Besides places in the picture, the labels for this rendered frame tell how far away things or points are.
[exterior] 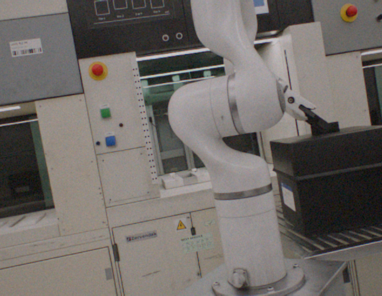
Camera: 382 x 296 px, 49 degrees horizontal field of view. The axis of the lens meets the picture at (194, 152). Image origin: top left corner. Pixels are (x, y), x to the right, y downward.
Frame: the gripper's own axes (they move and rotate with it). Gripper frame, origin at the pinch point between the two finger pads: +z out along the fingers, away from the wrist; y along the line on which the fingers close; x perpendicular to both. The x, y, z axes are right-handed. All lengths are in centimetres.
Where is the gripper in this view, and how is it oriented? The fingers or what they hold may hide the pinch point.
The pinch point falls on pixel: (321, 125)
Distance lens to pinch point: 129.7
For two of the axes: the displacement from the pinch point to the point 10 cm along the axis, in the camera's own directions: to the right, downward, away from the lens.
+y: -0.1, -0.5, 10.0
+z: 8.2, 5.8, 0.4
